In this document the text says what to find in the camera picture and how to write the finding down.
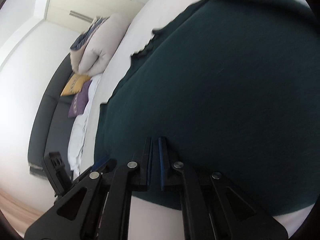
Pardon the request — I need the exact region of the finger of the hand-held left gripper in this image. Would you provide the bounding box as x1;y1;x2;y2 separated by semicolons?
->
90;156;117;175
44;152;73;197

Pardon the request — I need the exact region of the beige folded duvet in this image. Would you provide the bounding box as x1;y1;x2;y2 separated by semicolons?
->
70;14;135;77

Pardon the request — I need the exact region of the cream wardrobe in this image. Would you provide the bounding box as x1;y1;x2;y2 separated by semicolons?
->
46;0;160;34

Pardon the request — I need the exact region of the grey padded headboard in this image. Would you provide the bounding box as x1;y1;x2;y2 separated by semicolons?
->
27;52;75;178

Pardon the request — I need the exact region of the yellow patterned pillow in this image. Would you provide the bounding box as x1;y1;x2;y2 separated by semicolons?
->
60;74;92;97

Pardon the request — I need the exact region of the white bed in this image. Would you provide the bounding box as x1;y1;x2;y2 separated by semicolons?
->
96;0;299;240

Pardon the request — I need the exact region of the dark green sweater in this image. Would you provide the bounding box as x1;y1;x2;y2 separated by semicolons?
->
94;0;317;217

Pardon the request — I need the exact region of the purple patterned pillow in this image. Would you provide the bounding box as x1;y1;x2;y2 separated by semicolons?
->
68;80;92;118

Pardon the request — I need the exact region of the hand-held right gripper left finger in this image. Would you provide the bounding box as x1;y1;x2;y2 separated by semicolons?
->
24;137;153;240

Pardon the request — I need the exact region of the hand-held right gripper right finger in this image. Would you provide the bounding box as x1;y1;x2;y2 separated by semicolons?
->
158;137;297;240

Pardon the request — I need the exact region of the grey blue folded blanket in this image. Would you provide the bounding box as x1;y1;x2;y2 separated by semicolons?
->
70;16;110;53

